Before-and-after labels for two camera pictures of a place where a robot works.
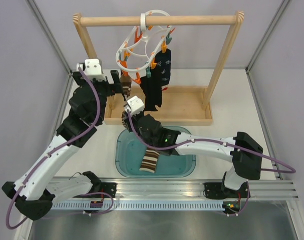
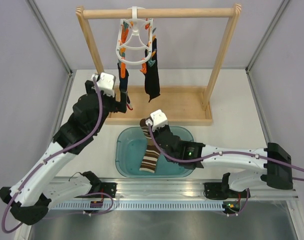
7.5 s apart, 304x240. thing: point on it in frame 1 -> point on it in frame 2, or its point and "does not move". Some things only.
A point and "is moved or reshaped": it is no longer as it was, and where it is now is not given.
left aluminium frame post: x=32 y=5 does not move
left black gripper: x=113 y=88 -> x=115 y=107
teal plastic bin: x=129 y=154 does not move
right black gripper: x=126 y=121 -> x=166 y=127
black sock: x=153 y=92 -> x=152 y=77
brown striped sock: x=126 y=83 is moved or reshaped
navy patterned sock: x=163 y=60 -> x=123 y=81
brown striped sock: x=149 y=160 does not move
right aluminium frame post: x=277 y=16 does not move
